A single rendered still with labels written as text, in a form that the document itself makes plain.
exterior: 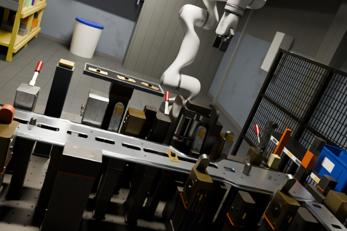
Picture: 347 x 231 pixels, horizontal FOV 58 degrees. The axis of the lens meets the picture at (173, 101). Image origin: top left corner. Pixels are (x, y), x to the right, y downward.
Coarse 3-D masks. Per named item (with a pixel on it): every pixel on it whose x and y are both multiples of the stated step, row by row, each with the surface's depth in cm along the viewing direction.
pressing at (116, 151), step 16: (16, 112) 112; (32, 112) 116; (32, 128) 106; (64, 128) 114; (80, 128) 118; (96, 128) 122; (64, 144) 104; (80, 144) 107; (96, 144) 111; (112, 144) 115; (128, 144) 121; (144, 144) 125; (160, 144) 130; (128, 160) 111; (144, 160) 113; (160, 160) 117; (224, 160) 139; (224, 176) 124; (240, 176) 130; (256, 176) 135; (272, 176) 142; (272, 192) 127; (304, 192) 138
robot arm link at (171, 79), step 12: (180, 12) 170; (192, 12) 169; (204, 12) 171; (180, 24) 174; (192, 24) 170; (192, 36) 170; (180, 48) 174; (192, 48) 171; (180, 60) 171; (192, 60) 173; (168, 72) 170; (168, 84) 169
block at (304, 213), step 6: (300, 210) 125; (306, 210) 127; (300, 216) 121; (306, 216) 122; (312, 216) 124; (294, 222) 123; (300, 222) 121; (306, 222) 119; (312, 222) 120; (318, 222) 121; (294, 228) 122; (300, 228) 120; (306, 228) 120; (312, 228) 121
